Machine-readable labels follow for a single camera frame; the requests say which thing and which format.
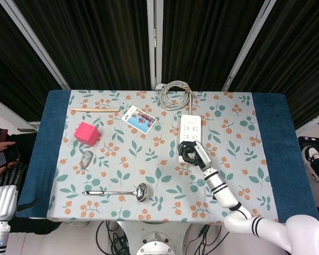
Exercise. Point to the blue table cover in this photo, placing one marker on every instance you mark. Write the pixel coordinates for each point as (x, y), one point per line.
(48, 148)

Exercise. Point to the floral fruit print tablecloth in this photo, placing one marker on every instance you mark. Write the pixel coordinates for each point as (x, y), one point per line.
(159, 148)

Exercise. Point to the white and black shoe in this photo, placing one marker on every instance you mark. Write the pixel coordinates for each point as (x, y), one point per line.
(312, 159)

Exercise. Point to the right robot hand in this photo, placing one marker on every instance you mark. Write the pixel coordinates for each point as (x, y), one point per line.
(202, 156)

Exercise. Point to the white power strip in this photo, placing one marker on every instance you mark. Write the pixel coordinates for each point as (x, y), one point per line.
(190, 127)

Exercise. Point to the black pleated curtain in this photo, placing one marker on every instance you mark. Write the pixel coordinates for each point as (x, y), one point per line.
(303, 66)
(207, 40)
(10, 66)
(95, 40)

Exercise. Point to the pink cube block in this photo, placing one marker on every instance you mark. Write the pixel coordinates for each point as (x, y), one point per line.
(86, 132)

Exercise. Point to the wooden stick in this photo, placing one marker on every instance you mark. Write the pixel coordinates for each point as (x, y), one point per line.
(95, 109)

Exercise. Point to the blue picture postcard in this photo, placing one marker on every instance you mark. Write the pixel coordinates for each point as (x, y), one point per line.
(139, 120)

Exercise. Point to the white metal frame post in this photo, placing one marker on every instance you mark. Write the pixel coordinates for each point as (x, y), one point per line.
(313, 123)
(35, 43)
(249, 45)
(154, 40)

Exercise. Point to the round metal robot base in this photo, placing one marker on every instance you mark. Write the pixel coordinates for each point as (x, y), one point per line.
(155, 245)

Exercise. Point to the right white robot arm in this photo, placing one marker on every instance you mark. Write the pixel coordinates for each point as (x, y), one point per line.
(223, 191)

